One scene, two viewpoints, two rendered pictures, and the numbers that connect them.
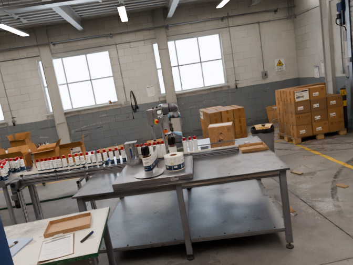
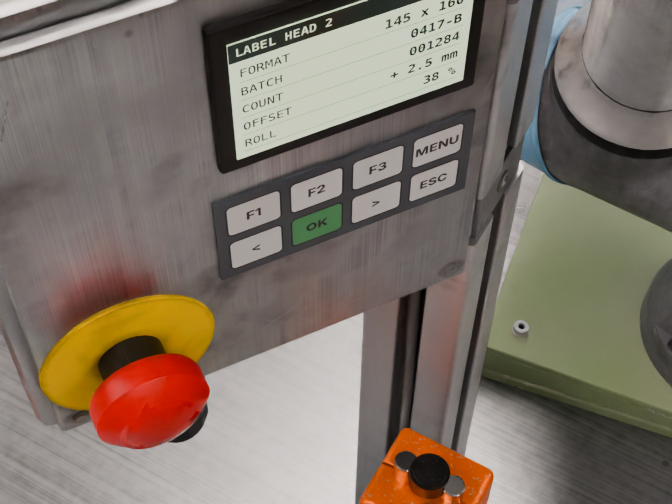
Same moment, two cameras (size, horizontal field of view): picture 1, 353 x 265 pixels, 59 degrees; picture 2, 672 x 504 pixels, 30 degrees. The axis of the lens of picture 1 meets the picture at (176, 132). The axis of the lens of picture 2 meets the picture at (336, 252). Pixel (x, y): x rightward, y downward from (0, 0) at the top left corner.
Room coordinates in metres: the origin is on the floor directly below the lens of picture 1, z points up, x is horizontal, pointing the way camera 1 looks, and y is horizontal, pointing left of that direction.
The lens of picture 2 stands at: (3.56, 0.07, 1.68)
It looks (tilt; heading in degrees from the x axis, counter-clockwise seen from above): 55 degrees down; 25
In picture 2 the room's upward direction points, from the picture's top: 1 degrees clockwise
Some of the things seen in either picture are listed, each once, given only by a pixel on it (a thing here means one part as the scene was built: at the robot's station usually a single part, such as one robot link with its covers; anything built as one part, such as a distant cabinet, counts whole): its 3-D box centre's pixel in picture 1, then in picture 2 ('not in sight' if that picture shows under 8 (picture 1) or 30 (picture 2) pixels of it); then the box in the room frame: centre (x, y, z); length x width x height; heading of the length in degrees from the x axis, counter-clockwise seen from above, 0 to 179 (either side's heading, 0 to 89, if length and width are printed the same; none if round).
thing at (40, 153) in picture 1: (47, 152); not in sight; (4.86, 2.06, 0.96); 0.53 x 0.45 x 0.37; 6
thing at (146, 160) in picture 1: (146, 159); not in sight; (3.11, 0.35, 1.04); 0.09 x 0.09 x 0.29
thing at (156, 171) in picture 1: (149, 173); not in sight; (3.11, 0.35, 0.89); 0.31 x 0.31 x 0.01
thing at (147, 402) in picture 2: not in sight; (145, 390); (3.71, 0.21, 1.32); 0.04 x 0.03 x 0.04; 140
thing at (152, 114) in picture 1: (155, 116); (201, 90); (3.79, 0.23, 1.38); 0.17 x 0.10 x 0.19; 140
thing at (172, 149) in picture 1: (173, 149); not in sight; (3.41, 0.07, 1.03); 0.09 x 0.09 x 0.30
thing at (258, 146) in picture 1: (252, 146); not in sight; (3.61, -0.87, 0.85); 0.30 x 0.26 x 0.04; 85
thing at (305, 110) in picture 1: (308, 111); not in sight; (6.88, -2.99, 0.57); 1.20 x 0.85 x 1.14; 97
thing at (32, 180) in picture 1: (66, 202); not in sight; (3.81, 1.53, 0.47); 1.17 x 0.38 x 0.94; 85
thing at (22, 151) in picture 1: (16, 159); not in sight; (4.74, 2.50, 0.97); 0.45 x 0.38 x 0.37; 7
